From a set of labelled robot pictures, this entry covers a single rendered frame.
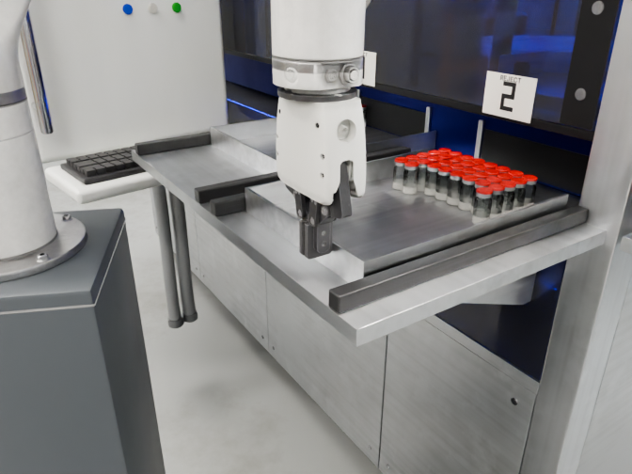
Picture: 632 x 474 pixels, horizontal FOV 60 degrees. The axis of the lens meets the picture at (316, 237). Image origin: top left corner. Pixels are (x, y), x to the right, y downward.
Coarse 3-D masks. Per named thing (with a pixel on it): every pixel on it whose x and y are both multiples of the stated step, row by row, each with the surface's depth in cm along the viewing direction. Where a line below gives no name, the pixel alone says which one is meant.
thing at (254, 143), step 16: (224, 128) 106; (240, 128) 108; (256, 128) 110; (272, 128) 112; (368, 128) 117; (224, 144) 101; (240, 144) 95; (256, 144) 106; (272, 144) 106; (368, 144) 94; (384, 144) 96; (400, 144) 98; (416, 144) 101; (432, 144) 103; (240, 160) 97; (256, 160) 92; (272, 160) 87
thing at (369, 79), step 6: (366, 54) 101; (372, 54) 100; (366, 60) 102; (372, 60) 100; (366, 66) 102; (372, 66) 101; (366, 72) 103; (372, 72) 101; (366, 78) 103; (372, 78) 102; (366, 84) 104; (372, 84) 102
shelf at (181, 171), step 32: (160, 160) 98; (192, 160) 98; (224, 160) 98; (192, 192) 83; (544, 192) 83; (224, 224) 72; (256, 224) 72; (256, 256) 66; (288, 256) 64; (512, 256) 64; (544, 256) 64; (288, 288) 60; (320, 288) 57; (416, 288) 57; (448, 288) 57; (480, 288) 59; (352, 320) 52; (384, 320) 52; (416, 320) 55
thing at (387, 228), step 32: (384, 160) 86; (256, 192) 75; (288, 192) 78; (384, 192) 82; (288, 224) 66; (352, 224) 72; (384, 224) 72; (416, 224) 72; (448, 224) 72; (480, 224) 64; (512, 224) 67; (352, 256) 56; (384, 256) 56; (416, 256) 59
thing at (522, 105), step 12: (492, 72) 79; (492, 84) 80; (516, 84) 76; (528, 84) 75; (492, 96) 80; (516, 96) 77; (528, 96) 75; (492, 108) 81; (516, 108) 77; (528, 108) 76; (528, 120) 76
